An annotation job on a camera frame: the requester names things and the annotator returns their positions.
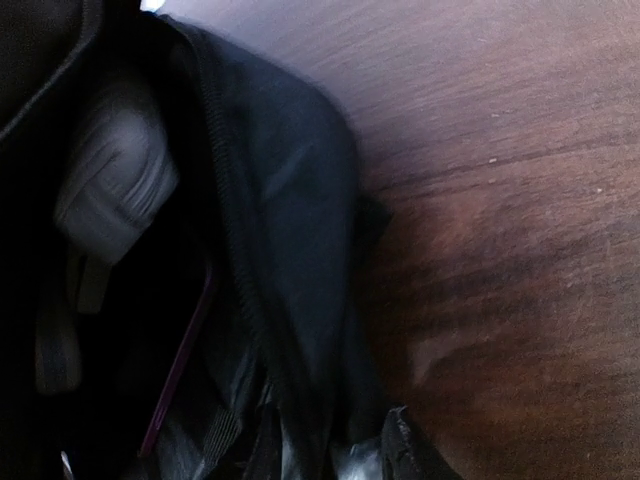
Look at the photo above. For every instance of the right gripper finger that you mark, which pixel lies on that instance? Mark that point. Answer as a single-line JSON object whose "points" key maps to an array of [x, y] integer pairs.
{"points": [[407, 453]]}

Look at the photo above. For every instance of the black student backpack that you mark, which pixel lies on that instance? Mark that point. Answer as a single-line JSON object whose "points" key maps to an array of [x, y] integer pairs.
{"points": [[280, 383]]}

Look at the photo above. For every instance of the pink smartphone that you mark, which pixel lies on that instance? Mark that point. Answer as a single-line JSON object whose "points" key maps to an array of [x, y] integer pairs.
{"points": [[205, 299]]}

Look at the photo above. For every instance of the beige fabric pencil pouch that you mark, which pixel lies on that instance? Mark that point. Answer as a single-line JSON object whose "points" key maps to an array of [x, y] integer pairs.
{"points": [[118, 175]]}

